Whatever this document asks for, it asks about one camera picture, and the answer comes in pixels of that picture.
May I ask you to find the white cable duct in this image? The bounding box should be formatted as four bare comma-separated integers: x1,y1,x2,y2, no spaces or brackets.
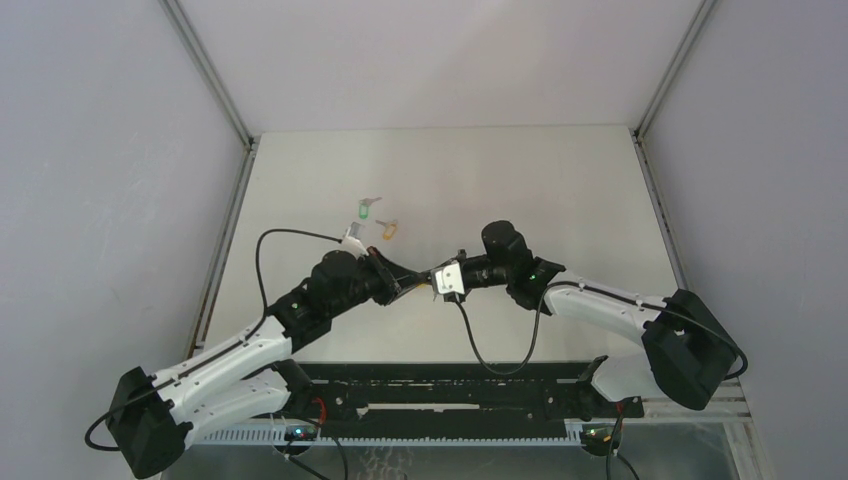
196,422,584,447

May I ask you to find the right circuit board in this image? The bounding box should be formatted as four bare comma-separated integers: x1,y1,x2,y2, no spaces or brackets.
580,425,621,446

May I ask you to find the right camera cable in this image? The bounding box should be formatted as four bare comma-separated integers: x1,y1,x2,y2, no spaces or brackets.
453,281,750,382

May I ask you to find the camera cable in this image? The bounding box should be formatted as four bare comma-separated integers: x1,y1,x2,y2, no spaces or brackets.
255,228,346,319
453,281,750,382

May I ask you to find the left camera cable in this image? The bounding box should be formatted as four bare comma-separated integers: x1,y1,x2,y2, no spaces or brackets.
255,228,346,319

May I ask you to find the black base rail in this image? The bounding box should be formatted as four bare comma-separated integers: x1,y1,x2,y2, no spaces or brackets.
283,362,645,437

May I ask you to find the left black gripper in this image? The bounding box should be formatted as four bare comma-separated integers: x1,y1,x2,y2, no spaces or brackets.
328,246,425,319

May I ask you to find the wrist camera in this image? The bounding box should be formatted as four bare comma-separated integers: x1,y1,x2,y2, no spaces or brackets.
430,260,466,302
340,222,368,258

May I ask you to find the orange tag key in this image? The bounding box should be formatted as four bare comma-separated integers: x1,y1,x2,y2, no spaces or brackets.
375,219,399,241

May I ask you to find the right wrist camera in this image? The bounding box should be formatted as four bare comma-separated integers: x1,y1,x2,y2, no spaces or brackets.
430,260,466,302

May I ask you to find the left circuit board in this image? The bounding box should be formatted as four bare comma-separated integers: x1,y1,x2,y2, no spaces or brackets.
283,425,320,444

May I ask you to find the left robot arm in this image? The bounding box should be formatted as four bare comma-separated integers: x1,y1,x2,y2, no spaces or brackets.
105,248,431,479

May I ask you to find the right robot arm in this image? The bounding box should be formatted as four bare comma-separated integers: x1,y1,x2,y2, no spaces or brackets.
434,220,749,416

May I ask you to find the circuit board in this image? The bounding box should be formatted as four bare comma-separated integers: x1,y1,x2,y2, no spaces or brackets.
283,425,320,444
580,425,621,446

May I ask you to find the green tag key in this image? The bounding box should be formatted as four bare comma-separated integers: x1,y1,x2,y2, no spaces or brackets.
358,196,382,220

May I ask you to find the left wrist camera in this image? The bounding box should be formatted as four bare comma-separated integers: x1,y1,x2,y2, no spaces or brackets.
340,222,368,258

